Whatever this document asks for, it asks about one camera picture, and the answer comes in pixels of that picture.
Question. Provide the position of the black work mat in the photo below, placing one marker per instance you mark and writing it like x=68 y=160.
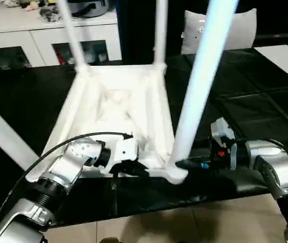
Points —
x=255 y=96

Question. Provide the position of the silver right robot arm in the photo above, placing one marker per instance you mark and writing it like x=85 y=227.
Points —
x=278 y=169

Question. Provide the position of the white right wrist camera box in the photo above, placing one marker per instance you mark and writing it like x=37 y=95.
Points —
x=222 y=131

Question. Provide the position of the grey pillow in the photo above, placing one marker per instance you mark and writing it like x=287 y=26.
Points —
x=240 y=30

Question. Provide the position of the white plastic table leg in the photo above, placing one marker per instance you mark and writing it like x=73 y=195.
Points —
x=204 y=71
x=2 y=131
x=73 y=35
x=160 y=30

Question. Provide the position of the white plastic table top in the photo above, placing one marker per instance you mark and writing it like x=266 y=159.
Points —
x=118 y=101

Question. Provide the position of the grey black bag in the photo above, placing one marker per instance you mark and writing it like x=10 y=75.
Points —
x=80 y=7

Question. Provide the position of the white flat board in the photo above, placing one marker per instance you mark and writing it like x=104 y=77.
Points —
x=285 y=61

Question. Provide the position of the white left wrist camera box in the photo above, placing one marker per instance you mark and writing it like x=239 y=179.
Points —
x=124 y=149

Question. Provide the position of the white cabinet with glass doors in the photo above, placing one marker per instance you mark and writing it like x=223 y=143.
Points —
x=12 y=33

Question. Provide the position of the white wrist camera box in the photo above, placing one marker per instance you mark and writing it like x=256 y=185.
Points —
x=124 y=149
x=222 y=131

